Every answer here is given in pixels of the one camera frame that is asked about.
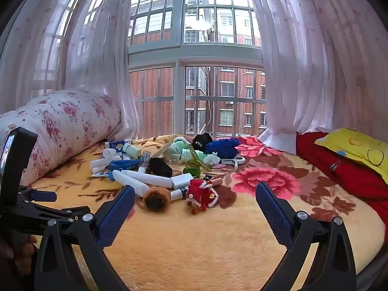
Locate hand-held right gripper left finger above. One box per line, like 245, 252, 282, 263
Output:
33, 185, 136, 291

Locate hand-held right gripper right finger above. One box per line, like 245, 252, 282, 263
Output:
255, 181, 358, 291

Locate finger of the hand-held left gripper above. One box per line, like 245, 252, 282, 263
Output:
19, 188, 57, 203
18, 205, 91, 237

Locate amber ribbed plastic bottle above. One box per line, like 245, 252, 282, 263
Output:
187, 147, 211, 171

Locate person's left hand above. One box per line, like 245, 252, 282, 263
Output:
0, 235, 37, 276

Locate long white plastic tube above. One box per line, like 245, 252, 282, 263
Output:
121, 170, 173, 188
112, 170, 150, 197

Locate rolled floral quilt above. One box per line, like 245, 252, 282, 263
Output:
0, 89, 123, 187

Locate large blue white tube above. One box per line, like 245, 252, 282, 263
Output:
105, 159, 143, 172

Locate short white tube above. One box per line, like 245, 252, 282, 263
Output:
90, 157, 114, 173

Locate white plastic peeler tool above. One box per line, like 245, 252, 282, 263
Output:
221, 156, 246, 172

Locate black cloth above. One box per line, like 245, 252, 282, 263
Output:
148, 157, 173, 177

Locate white pill bottle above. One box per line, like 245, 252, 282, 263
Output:
123, 143, 141, 158

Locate blue mesh sponge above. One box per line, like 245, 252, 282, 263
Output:
204, 138, 243, 160

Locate floral plush blanket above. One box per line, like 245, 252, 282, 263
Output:
21, 133, 379, 291

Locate red quilt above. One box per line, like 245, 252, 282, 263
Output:
295, 132, 388, 246

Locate green bottle with white cap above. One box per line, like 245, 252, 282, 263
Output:
171, 136, 194, 155

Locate black sock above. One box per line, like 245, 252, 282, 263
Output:
192, 133, 213, 152

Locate yellow pillow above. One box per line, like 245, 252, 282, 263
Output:
315, 128, 388, 176

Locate sheer white curtain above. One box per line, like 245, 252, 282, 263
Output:
244, 0, 388, 155
0, 0, 140, 141

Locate brick apartment building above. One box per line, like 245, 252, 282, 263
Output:
130, 0, 267, 137

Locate white tube with black ring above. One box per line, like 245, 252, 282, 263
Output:
170, 188, 190, 201

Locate white window frame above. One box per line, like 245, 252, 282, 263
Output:
30, 0, 269, 138

